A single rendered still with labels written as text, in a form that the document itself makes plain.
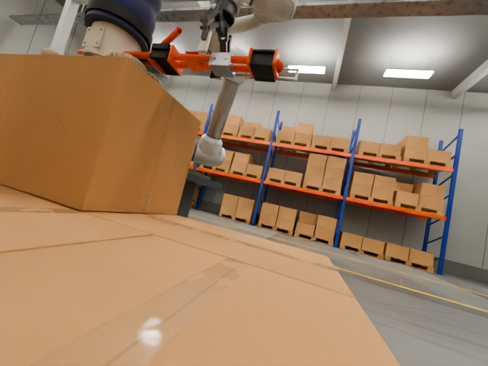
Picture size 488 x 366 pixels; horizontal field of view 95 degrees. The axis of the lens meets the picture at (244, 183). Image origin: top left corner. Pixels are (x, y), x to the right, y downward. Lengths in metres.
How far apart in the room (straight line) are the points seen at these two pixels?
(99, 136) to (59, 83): 0.24
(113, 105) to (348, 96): 9.95
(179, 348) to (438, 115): 10.68
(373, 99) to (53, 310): 10.36
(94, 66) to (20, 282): 0.60
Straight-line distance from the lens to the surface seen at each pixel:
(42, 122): 0.85
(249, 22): 1.17
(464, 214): 10.25
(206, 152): 1.54
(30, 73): 0.98
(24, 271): 0.30
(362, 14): 5.65
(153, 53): 0.90
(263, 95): 10.59
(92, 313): 0.23
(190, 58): 0.84
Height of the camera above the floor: 0.65
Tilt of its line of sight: 5 degrees up
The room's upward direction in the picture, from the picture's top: 13 degrees clockwise
